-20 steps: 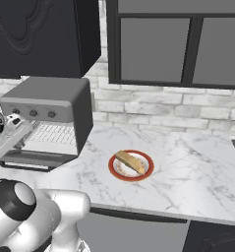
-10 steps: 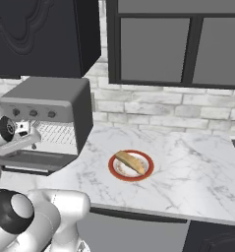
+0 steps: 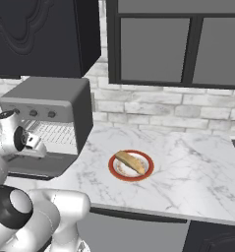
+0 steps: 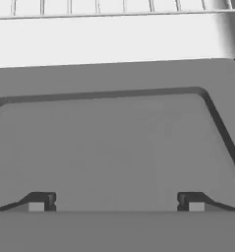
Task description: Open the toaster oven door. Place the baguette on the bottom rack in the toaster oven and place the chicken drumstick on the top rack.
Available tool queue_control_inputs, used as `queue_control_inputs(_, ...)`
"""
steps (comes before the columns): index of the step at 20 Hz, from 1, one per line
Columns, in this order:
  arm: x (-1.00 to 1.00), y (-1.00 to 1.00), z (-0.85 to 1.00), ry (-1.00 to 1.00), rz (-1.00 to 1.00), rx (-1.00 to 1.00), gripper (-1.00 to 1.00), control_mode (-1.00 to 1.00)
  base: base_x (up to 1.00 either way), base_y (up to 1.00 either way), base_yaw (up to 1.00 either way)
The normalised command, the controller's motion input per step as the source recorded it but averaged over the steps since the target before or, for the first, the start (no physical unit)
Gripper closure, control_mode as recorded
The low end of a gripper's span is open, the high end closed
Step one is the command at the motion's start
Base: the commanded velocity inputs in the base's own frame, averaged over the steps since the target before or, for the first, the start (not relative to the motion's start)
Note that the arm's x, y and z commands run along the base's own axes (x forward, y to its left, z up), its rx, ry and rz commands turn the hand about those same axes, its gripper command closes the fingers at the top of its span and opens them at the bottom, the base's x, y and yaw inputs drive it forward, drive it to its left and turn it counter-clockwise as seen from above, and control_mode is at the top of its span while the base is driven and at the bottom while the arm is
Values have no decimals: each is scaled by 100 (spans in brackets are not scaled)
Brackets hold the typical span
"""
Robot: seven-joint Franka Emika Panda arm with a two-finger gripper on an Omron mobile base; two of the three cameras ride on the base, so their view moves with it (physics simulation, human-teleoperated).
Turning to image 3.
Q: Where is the dark wall cupboard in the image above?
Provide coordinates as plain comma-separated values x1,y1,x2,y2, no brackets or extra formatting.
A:
0,0,102,80

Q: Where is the grey appliance front panel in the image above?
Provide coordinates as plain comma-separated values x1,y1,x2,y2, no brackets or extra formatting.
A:
76,212,191,252

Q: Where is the black framed window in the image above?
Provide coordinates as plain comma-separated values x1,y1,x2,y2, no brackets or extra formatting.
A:
105,0,235,91

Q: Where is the dark base cupboard door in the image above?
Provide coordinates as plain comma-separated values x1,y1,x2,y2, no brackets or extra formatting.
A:
182,220,235,252

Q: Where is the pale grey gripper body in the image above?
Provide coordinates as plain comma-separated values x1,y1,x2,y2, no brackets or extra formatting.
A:
22,142,48,159

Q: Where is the red rimmed white plate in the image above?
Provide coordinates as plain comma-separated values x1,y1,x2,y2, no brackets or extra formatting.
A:
107,149,155,182

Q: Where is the grey toaster oven door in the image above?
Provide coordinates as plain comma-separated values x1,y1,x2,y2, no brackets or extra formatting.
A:
4,152,80,182

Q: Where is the brown baguette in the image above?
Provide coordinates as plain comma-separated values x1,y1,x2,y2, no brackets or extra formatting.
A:
114,150,147,176

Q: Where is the grey toaster oven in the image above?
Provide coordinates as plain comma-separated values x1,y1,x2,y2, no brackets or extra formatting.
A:
0,76,94,182

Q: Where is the wire toaster oven rack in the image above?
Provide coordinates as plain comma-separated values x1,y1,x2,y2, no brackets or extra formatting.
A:
23,119,79,146

